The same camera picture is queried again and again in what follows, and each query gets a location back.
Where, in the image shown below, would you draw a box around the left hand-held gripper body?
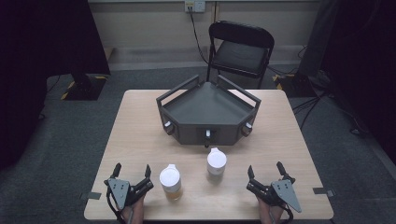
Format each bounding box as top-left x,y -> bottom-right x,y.
104,176 -> 155,211

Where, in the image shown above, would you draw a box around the black folding chair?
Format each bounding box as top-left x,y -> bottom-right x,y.
205,20 -> 276,90

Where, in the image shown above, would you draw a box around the pale liquid white-capped bottle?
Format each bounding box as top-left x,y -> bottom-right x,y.
205,147 -> 228,183

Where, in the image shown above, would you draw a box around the amber liquid white-capped bottle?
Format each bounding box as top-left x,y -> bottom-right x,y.
159,163 -> 184,202

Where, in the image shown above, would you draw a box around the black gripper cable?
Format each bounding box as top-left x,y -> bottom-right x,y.
106,186 -> 126,224
279,203 -> 295,224

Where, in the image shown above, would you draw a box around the person's right hand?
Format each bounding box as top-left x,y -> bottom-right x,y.
256,197 -> 286,224

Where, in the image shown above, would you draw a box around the black power cable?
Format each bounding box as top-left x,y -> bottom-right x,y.
188,11 -> 210,65

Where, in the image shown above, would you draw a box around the person's left hand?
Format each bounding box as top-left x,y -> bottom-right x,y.
120,195 -> 146,224

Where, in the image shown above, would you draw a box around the black floor cables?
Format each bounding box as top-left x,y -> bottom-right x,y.
291,91 -> 330,131

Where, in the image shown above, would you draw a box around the black stand base plate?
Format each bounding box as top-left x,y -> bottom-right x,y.
273,73 -> 319,98
60,73 -> 108,102

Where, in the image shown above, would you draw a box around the grey tape strip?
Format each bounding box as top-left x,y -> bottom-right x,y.
312,187 -> 337,198
78,191 -> 103,201

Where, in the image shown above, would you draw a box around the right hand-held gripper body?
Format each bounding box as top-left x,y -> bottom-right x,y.
246,176 -> 303,215

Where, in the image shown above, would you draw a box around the black curtain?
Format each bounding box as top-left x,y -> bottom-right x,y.
320,0 -> 396,157
0,0 -> 112,172

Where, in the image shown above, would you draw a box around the white wall socket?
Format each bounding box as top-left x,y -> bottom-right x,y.
184,0 -> 206,14

